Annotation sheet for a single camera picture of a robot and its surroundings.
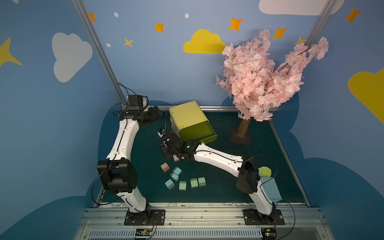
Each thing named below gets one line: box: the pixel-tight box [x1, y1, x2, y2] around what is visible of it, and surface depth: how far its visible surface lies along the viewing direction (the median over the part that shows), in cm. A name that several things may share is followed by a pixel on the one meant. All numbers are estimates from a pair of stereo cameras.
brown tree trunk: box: [237, 117, 252, 138], surface depth 101 cm
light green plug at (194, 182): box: [190, 178, 199, 188], surface depth 86 cm
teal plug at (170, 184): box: [164, 178, 175, 191], surface depth 85 cm
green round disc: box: [258, 166, 272, 177], surface depth 93 cm
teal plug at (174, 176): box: [170, 172, 179, 182], surface depth 87 cm
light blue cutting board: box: [260, 176, 283, 204], surface depth 86 cm
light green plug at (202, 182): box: [198, 177, 206, 187], surface depth 86 cm
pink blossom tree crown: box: [216, 29, 329, 122], surface depth 66 cm
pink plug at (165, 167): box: [160, 162, 170, 173], surface depth 92 cm
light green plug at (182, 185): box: [178, 180, 187, 191], surface depth 85 cm
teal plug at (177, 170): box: [172, 166, 183, 176], surface depth 90 cm
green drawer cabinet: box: [169, 101, 218, 144], surface depth 91 cm
